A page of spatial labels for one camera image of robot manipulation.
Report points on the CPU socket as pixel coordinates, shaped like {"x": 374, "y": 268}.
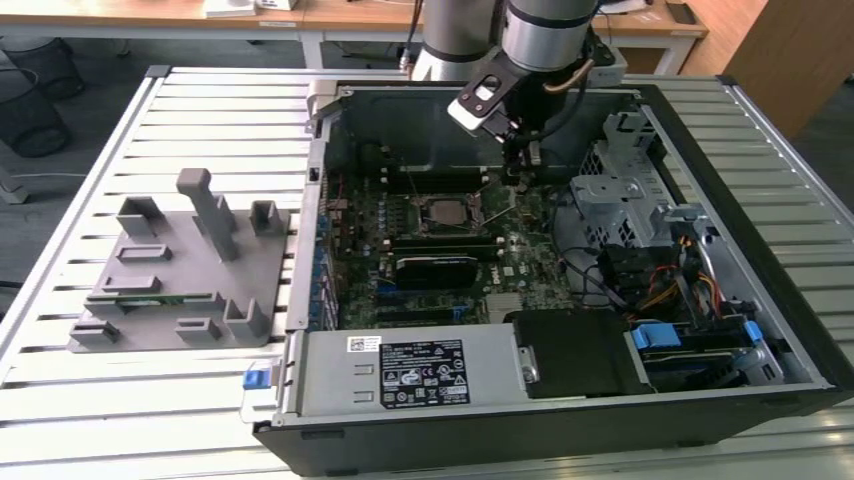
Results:
{"x": 422, "y": 230}

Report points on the blue plastic clip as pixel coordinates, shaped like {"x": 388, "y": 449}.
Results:
{"x": 753, "y": 334}

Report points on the silver CPU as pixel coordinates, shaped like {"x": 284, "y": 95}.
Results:
{"x": 446, "y": 212}

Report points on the silver metal latch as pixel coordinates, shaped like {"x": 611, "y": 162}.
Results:
{"x": 528, "y": 362}

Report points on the thin metal locking lever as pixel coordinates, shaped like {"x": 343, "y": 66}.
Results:
{"x": 414, "y": 185}

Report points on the green motherboard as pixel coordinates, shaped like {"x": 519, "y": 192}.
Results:
{"x": 540, "y": 235}

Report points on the black RAM slot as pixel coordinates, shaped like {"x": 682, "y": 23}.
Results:
{"x": 443, "y": 254}
{"x": 434, "y": 168}
{"x": 443, "y": 249}
{"x": 434, "y": 174}
{"x": 443, "y": 239}
{"x": 434, "y": 186}
{"x": 443, "y": 244}
{"x": 434, "y": 180}

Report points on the green RAM stick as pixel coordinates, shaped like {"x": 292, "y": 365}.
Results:
{"x": 167, "y": 300}

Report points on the grey stand foot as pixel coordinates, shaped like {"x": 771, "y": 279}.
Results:
{"x": 9, "y": 187}

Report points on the white box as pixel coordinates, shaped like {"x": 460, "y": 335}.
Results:
{"x": 230, "y": 7}

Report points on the black open PC case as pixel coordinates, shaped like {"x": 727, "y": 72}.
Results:
{"x": 467, "y": 450}

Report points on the blue plastic latch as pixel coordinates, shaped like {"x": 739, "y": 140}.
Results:
{"x": 256, "y": 381}

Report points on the black plastic shroud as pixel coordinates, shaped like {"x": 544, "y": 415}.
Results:
{"x": 574, "y": 350}

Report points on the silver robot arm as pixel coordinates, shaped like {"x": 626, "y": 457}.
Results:
{"x": 547, "y": 35}

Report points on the black rating label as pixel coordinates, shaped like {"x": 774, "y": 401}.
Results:
{"x": 423, "y": 372}

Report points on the white barcode sticker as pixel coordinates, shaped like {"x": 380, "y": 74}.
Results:
{"x": 362, "y": 344}

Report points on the grey power supply unit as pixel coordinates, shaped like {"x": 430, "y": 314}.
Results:
{"x": 320, "y": 370}

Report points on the wooden cabinet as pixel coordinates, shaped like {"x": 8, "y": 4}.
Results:
{"x": 794, "y": 60}

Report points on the wooden desk white frame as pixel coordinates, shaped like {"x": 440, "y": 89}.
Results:
{"x": 360, "y": 15}
{"x": 133, "y": 20}

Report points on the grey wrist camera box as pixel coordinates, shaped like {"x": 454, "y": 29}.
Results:
{"x": 606, "y": 67}

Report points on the white desk device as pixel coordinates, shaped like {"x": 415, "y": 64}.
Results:
{"x": 276, "y": 4}

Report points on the black mesh wastebasket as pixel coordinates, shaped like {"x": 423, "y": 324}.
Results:
{"x": 33, "y": 125}
{"x": 60, "y": 60}

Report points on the dark phone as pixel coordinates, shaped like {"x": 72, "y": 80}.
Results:
{"x": 681, "y": 12}

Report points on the silver chipset heatsink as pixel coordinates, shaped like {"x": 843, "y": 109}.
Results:
{"x": 503, "y": 306}

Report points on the black graphics card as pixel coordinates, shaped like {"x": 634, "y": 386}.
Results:
{"x": 436, "y": 275}

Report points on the grey parts rack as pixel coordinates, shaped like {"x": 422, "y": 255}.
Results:
{"x": 187, "y": 265}

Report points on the perforated metal drive cage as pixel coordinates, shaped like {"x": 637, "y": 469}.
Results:
{"x": 614, "y": 200}

